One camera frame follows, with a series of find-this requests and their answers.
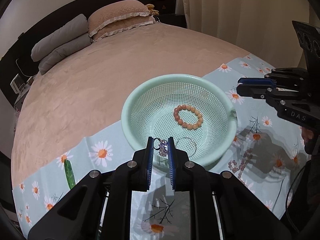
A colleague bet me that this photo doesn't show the hoop earring with pearl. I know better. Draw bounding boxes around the hoop earring with pearl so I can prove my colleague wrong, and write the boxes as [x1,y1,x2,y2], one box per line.
[175,137,197,158]

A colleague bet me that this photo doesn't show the silver crystal drop earring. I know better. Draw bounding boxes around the silver crystal drop earring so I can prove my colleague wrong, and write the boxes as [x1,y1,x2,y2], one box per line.
[153,138,168,157]

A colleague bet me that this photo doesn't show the orange bead bracelet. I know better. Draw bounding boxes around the orange bead bracelet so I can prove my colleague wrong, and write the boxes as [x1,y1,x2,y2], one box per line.
[173,104,203,131]

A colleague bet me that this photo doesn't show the person's right hand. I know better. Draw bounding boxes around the person's right hand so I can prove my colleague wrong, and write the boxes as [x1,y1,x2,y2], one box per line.
[302,127,319,155]

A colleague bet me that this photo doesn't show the green plastic mesh basket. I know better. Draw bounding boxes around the green plastic mesh basket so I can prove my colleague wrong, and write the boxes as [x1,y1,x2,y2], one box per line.
[121,74,238,167]

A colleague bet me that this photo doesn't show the daisy print blue cloth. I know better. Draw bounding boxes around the daisy print blue cloth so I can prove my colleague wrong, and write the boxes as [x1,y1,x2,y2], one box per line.
[13,55,319,239]

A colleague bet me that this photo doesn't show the cream curtain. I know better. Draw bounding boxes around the cream curtain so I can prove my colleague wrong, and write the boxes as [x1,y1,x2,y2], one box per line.
[181,0,310,68]

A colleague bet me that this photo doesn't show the tan bedspread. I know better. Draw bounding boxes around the tan bedspread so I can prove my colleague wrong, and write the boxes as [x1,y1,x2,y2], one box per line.
[11,23,248,186]

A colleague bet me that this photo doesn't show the brown teddy bear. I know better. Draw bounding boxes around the brown teddy bear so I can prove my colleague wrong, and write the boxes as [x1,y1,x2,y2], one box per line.
[145,4,159,16]

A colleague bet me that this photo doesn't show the white bedside device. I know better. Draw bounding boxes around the white bedside device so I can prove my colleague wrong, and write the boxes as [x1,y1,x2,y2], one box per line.
[10,74,26,94]

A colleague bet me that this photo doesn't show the lower tan ruffled pillow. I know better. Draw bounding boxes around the lower tan ruffled pillow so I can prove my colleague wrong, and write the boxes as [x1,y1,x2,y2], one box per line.
[92,16,155,42]

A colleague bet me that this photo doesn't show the tan ruffled pillow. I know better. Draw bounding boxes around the tan ruffled pillow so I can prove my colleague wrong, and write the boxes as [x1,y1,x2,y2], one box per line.
[88,0,150,37]
[92,16,155,42]

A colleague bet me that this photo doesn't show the lower grey pillow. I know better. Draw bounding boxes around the lower grey pillow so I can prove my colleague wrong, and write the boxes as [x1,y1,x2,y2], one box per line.
[39,33,91,75]

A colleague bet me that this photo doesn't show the grey pillow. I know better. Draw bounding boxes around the grey pillow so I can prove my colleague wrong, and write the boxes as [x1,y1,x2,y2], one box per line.
[31,14,88,62]
[39,33,91,75]

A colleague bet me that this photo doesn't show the upper tan ruffled pillow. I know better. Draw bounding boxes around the upper tan ruffled pillow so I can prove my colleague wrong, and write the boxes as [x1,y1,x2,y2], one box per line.
[88,0,150,37]

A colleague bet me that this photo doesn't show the black headboard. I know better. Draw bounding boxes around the black headboard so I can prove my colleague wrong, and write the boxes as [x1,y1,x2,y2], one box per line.
[1,0,187,105]

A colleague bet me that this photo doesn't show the upper grey pillow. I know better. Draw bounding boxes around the upper grey pillow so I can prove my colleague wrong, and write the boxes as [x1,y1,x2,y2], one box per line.
[31,14,88,62]

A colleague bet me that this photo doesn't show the pink bead necklace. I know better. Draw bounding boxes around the pink bead necklace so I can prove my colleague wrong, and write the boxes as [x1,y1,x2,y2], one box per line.
[227,148,254,183]

